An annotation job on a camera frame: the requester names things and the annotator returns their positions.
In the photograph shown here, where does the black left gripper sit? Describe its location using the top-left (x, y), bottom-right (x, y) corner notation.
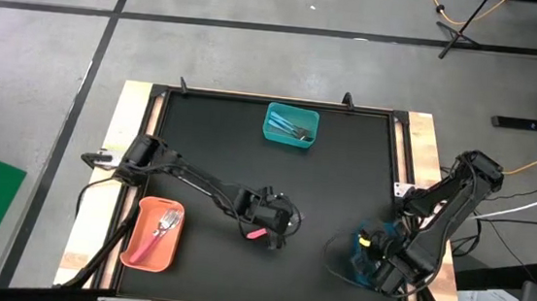
top-left (240, 184), bottom-right (306, 252)

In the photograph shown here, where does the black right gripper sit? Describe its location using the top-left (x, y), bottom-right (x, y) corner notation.
top-left (357, 226), bottom-right (419, 298)

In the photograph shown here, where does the teal handled silver fork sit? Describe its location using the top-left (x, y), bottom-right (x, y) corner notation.
top-left (269, 111), bottom-right (316, 141)
top-left (266, 117), bottom-right (312, 142)
top-left (267, 120), bottom-right (309, 142)

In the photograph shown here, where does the blue plastic bin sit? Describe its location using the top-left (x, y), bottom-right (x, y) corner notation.
top-left (346, 218), bottom-right (407, 290)

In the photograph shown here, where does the orange plastic bin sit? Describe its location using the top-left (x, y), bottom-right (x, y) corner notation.
top-left (117, 192), bottom-right (188, 276)

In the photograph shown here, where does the teal plastic bin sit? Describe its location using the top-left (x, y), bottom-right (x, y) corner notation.
top-left (260, 100), bottom-right (322, 151)

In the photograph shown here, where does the black tripod stand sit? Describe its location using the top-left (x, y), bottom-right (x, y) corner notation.
top-left (432, 0), bottom-right (490, 64)

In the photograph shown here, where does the black cable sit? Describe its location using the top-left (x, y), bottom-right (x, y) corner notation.
top-left (474, 215), bottom-right (537, 227)

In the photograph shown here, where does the white cable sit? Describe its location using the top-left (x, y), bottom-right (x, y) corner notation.
top-left (471, 176), bottom-right (537, 227)

